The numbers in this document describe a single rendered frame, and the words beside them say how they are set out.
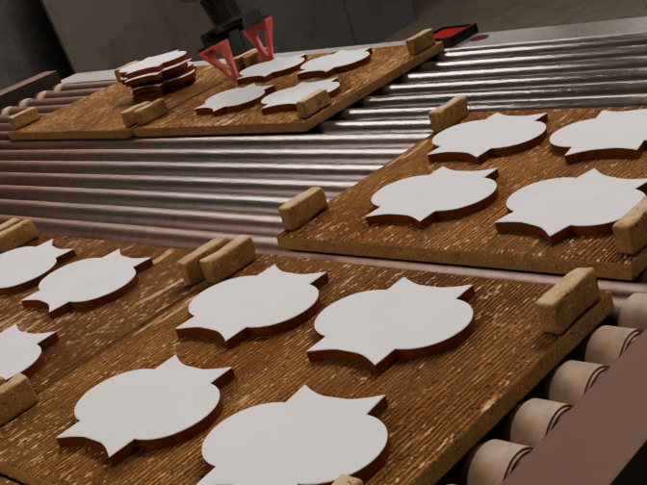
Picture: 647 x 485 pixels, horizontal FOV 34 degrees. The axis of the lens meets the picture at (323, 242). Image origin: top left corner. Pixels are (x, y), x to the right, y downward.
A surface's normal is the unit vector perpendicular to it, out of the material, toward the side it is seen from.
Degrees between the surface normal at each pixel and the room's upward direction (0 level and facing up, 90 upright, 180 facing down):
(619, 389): 0
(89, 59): 84
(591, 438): 0
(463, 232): 0
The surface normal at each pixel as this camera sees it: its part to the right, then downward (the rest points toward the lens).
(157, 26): 0.72, -0.08
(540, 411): -0.43, -0.76
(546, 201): -0.28, -0.89
